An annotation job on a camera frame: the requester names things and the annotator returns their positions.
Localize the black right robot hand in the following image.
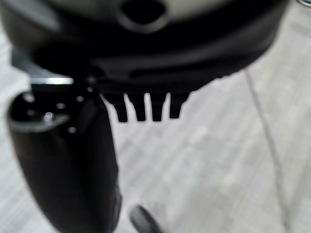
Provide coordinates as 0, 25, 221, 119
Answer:
0, 0, 291, 233

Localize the dark robot foot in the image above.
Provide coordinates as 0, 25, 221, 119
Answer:
129, 205, 163, 233

